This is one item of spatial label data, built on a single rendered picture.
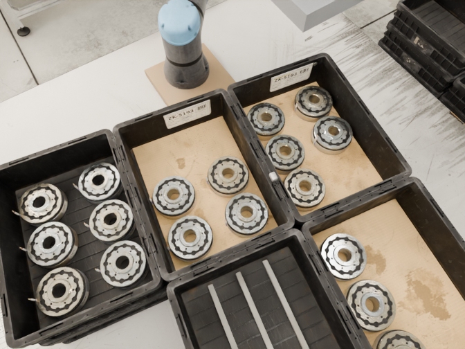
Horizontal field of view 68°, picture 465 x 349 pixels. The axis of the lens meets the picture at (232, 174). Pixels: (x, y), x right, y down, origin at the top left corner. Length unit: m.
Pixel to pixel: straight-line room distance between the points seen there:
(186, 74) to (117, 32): 1.42
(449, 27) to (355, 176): 1.17
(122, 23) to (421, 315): 2.29
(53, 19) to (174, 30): 1.80
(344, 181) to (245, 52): 0.62
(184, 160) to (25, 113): 0.61
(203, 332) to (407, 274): 0.48
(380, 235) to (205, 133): 0.51
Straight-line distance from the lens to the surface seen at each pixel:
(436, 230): 0.89
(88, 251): 0.89
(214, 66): 1.23
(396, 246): 0.91
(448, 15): 2.02
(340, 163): 0.94
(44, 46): 2.61
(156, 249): 0.75
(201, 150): 0.92
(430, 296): 0.92
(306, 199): 0.84
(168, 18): 1.06
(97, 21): 2.64
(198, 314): 0.81
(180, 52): 1.08
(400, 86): 1.33
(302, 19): 0.87
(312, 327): 0.82
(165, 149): 0.94
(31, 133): 1.27
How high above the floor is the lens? 1.63
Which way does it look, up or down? 65 degrees down
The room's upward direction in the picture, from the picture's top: straight up
